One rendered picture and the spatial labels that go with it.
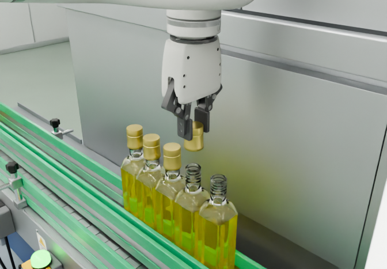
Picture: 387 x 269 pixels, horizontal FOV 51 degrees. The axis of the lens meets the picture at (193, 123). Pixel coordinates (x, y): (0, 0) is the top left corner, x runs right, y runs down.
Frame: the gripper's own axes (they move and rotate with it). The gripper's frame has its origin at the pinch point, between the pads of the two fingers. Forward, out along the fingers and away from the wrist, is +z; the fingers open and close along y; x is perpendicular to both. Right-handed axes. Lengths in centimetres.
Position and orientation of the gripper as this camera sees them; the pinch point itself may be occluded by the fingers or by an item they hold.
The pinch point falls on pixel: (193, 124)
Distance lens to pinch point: 70.0
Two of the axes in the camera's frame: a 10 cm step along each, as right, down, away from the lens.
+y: -7.0, 3.1, -6.4
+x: 7.1, 3.1, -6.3
